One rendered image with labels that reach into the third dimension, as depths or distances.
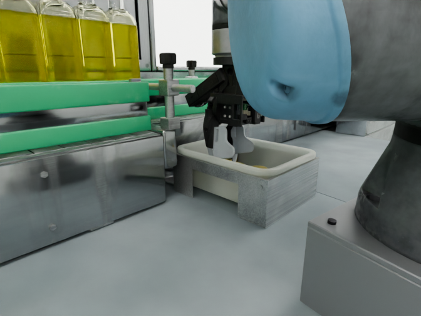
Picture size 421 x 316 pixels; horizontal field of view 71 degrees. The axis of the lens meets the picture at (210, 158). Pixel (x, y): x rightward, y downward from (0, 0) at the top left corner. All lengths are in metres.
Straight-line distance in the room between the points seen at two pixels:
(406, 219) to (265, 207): 0.22
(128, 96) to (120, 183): 0.14
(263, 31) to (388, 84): 0.08
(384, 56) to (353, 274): 0.19
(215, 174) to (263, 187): 0.10
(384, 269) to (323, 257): 0.05
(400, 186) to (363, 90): 0.12
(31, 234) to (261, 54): 0.37
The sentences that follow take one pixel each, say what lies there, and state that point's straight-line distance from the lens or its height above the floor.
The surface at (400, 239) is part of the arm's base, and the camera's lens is 0.29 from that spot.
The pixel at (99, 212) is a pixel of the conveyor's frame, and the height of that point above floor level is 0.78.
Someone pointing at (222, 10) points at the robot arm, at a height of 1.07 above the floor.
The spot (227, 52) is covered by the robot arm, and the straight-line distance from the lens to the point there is 0.52.
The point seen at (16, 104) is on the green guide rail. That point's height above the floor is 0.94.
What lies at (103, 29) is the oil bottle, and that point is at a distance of 0.60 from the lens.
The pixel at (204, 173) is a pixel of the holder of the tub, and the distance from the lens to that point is 0.53.
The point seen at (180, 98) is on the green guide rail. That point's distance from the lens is 0.68.
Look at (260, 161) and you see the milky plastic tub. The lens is 0.63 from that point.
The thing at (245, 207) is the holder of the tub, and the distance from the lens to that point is 0.48.
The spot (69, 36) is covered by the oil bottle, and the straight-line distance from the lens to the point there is 0.57.
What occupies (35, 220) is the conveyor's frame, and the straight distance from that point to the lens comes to 0.45.
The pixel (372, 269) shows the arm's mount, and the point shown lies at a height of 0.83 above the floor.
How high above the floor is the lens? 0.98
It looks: 16 degrees down
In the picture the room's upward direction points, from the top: straight up
